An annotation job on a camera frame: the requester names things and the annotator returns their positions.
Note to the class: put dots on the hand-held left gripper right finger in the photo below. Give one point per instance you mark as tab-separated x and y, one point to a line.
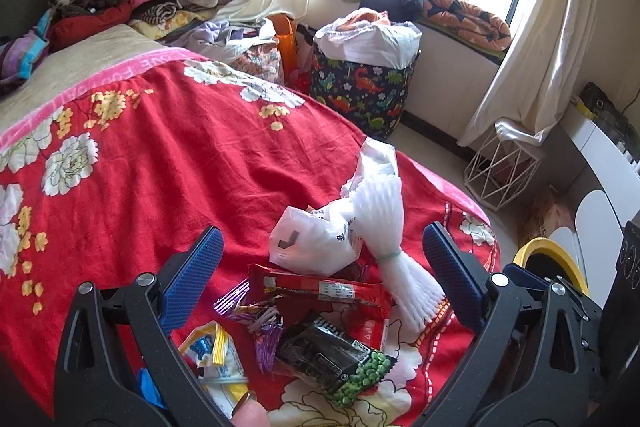
452	279

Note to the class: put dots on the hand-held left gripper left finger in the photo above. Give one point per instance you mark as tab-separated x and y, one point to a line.
197	272

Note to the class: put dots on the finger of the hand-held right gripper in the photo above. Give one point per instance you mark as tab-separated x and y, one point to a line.
525	276

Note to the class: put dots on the yellow rim trash bin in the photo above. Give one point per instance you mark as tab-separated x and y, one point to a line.
532	249

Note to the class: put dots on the white foam net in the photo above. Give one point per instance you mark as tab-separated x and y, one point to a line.
387	227

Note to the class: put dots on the yellow white packet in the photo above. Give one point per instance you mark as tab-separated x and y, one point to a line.
220	357

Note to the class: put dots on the red snack wrapper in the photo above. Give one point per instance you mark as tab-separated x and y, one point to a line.
340	294

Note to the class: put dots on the white printed plastic bag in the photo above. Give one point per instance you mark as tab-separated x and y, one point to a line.
315	242

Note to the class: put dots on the black green pea packet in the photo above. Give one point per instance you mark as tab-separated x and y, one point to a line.
325	352

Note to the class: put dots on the person's left hand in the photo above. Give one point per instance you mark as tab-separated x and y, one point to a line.
250	414

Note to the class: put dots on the purple candy wrapper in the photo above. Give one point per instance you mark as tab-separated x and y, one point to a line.
267	337
232	299

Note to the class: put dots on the cardboard box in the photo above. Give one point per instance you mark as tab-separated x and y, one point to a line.
547	214

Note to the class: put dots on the red floral blanket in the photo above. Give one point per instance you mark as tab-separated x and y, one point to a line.
150	207

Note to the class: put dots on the blue wrapper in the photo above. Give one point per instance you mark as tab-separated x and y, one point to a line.
149	387

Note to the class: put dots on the white desk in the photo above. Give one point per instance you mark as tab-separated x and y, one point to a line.
600	157

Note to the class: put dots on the dark camouflage bag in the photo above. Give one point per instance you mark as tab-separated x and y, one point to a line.
607	109

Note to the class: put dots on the dinosaur print fabric basket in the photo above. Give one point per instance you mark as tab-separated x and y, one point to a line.
360	92

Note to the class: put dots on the floral print cloth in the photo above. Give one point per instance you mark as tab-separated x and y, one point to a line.
260	62

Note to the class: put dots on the pale lilac cloth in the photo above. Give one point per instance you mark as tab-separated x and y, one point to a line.
220	34

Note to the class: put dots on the beige bed cover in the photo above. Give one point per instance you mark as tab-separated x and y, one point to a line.
65	67

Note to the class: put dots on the orange bag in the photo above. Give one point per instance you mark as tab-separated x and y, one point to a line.
286	42

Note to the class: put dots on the orange patterned quilt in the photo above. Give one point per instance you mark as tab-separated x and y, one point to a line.
465	19

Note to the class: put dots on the colourful striped cloth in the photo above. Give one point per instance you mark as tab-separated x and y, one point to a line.
22	52

